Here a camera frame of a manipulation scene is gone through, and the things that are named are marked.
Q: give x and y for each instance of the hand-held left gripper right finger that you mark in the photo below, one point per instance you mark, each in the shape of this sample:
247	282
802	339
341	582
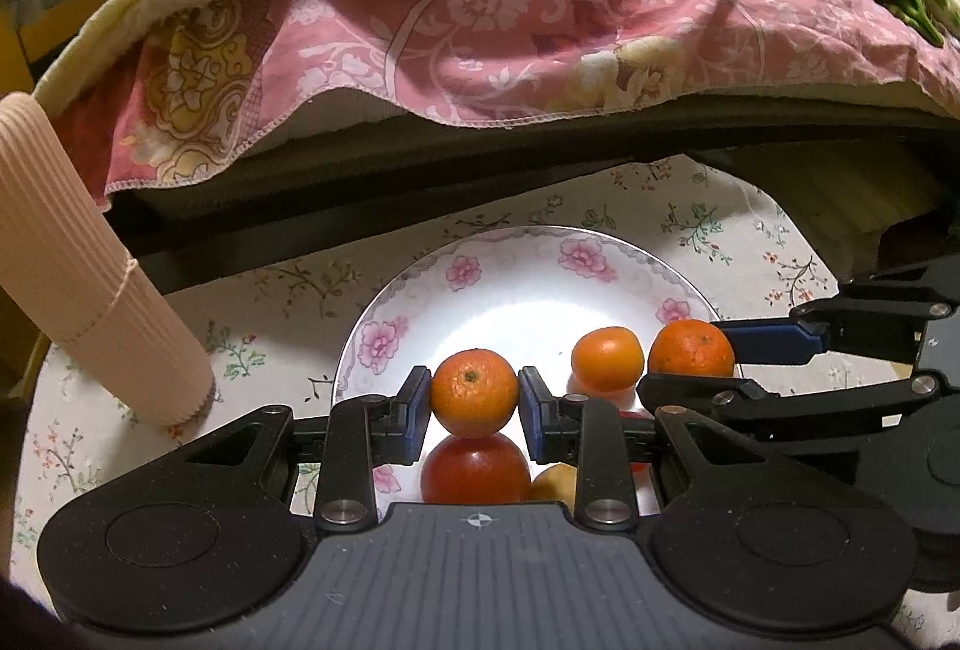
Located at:
532	414

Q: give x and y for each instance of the white floral plate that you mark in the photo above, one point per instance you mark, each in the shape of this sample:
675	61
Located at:
510	305

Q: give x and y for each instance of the orange mandarin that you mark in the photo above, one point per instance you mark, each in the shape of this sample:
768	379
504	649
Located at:
607	359
690	350
474	393

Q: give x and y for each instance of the pink ribbed cylinder bottle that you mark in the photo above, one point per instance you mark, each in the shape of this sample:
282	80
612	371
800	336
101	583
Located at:
82	290

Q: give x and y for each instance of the brown longan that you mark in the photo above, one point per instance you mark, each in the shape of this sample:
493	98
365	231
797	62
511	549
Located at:
556	483

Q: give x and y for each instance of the pink floral bedsheet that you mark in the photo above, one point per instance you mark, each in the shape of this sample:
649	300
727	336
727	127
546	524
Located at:
525	35

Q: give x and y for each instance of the red cherry tomato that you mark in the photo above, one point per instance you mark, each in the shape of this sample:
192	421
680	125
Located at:
637	417

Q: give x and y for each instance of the large red tomato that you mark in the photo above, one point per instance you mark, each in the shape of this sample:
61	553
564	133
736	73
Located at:
475	471

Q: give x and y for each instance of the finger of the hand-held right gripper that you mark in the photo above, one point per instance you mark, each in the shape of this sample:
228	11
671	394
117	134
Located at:
772	341
810	406

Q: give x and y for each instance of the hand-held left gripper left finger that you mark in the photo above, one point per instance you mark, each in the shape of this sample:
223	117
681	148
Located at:
415	414

